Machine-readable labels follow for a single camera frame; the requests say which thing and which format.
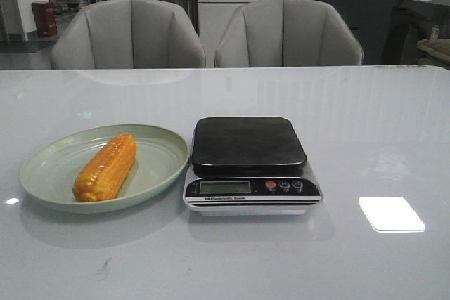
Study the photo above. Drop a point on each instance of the left grey upholstered chair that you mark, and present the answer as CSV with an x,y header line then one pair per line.
x,y
129,34

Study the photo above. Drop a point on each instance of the right grey upholstered chair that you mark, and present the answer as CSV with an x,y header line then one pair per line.
x,y
287,33

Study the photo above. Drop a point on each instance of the black silver kitchen scale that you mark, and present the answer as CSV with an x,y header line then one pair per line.
x,y
249,166

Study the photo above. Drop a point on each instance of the grey upholstered chair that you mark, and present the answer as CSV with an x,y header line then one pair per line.
x,y
129,34
287,33

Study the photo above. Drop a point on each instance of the red trash bin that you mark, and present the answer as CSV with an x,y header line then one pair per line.
x,y
44,18

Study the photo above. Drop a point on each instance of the orange corn cob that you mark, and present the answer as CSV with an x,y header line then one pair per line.
x,y
103,176

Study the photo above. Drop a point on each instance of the black appliance cabinet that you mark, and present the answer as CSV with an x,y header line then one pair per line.
x,y
410,22

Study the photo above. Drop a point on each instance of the pale green round plate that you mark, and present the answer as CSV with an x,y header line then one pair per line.
x,y
49,174

